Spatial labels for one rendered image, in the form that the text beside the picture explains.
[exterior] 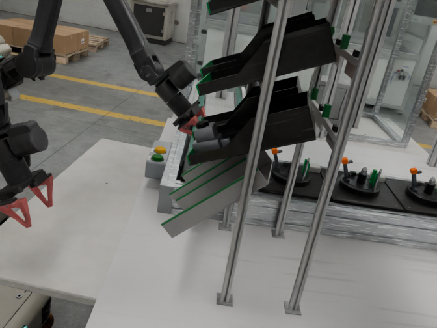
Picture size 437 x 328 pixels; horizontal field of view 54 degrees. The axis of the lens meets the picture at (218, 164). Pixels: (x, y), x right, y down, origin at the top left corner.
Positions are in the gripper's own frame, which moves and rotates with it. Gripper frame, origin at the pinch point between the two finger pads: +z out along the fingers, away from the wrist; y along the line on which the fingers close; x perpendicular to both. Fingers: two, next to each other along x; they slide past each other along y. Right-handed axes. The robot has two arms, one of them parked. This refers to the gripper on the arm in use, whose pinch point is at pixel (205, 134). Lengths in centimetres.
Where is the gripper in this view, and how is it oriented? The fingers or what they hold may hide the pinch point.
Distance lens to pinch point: 129.7
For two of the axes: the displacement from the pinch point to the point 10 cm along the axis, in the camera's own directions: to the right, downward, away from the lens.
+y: 2.9, -4.9, 8.2
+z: 6.5, 7.3, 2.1
